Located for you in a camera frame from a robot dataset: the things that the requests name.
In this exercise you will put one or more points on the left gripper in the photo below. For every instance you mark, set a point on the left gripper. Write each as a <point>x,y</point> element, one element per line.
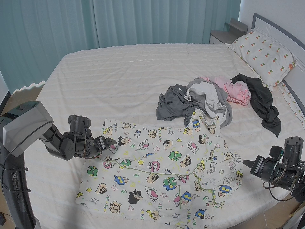
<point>103,144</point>

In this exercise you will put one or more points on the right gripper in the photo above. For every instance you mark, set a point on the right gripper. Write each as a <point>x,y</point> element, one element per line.
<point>262,168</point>

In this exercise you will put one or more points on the white printed pyjama top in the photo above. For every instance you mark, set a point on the white printed pyjama top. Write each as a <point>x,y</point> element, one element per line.
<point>154,175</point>

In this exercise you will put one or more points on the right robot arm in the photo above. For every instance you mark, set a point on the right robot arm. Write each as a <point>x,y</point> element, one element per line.
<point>294,151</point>

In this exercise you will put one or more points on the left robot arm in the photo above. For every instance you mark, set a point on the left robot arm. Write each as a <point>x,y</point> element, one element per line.
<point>26,127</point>

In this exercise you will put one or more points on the bed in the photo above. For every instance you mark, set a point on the bed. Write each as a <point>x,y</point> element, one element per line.
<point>119,80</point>

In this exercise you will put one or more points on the black garment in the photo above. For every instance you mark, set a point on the black garment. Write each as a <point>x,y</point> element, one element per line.
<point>262,99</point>

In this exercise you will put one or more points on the dark grey garment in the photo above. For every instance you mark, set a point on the dark grey garment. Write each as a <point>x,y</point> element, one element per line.
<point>171,104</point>

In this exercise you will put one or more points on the pink garment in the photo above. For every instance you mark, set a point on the pink garment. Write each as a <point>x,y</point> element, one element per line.
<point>238,92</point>

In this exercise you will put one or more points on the grey and white garment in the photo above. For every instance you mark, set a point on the grey and white garment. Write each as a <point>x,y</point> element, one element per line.
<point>202,96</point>

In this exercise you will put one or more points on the white printed pillow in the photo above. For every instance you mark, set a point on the white printed pillow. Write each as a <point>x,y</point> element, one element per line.
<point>262,56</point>

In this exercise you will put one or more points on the blue-green curtain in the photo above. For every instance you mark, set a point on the blue-green curtain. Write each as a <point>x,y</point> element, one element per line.
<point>166,13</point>
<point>47,20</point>

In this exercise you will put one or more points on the grey bedside table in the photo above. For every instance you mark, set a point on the grey bedside table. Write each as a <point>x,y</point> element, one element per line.
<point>221,36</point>

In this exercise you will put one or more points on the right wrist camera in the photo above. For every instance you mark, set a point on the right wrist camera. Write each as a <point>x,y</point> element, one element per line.
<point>276,154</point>

